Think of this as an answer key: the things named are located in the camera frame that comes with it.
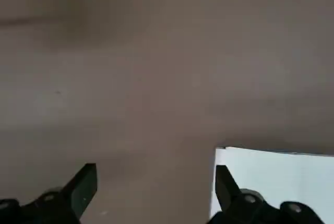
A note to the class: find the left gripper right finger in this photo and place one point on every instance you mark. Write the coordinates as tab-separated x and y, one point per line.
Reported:
227	192

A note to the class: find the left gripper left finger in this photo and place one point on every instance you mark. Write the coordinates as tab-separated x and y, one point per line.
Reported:
78	190

